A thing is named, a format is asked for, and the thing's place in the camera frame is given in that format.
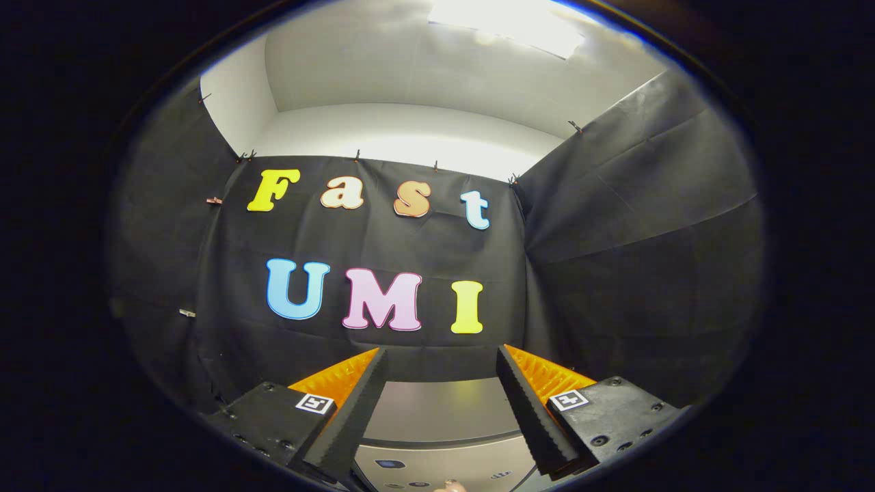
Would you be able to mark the large grey appliance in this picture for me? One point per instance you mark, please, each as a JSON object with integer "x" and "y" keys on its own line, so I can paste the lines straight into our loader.
{"x": 437, "y": 410}

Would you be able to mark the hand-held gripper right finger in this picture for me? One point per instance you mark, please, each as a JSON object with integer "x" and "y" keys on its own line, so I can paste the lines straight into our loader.
{"x": 533, "y": 417}

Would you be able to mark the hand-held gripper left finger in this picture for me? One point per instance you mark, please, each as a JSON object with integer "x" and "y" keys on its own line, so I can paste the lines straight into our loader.
{"x": 355, "y": 417}

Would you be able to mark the black backdrop cloth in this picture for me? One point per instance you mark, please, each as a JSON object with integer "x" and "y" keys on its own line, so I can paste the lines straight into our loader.
{"x": 383, "y": 239}

